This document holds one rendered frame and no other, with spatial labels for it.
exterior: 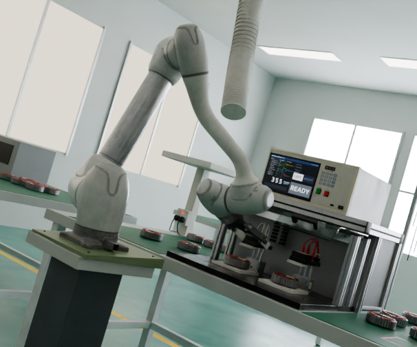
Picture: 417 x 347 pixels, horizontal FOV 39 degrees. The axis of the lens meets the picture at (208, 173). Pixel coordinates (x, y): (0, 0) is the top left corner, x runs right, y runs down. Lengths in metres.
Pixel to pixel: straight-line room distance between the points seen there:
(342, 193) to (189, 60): 0.84
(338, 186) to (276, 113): 7.87
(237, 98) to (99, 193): 1.83
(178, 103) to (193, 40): 6.53
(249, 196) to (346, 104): 7.72
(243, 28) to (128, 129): 1.88
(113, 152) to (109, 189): 0.26
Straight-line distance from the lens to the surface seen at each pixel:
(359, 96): 9.69
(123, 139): 2.20
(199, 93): 2.13
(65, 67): 7.25
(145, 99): 2.22
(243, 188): 2.08
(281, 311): 2.08
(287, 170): 2.58
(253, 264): 2.59
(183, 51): 2.12
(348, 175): 2.45
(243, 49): 3.85
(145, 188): 8.46
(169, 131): 8.58
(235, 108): 3.64
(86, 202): 1.99
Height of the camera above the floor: 1.05
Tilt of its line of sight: 2 degrees up
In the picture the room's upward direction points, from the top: 17 degrees clockwise
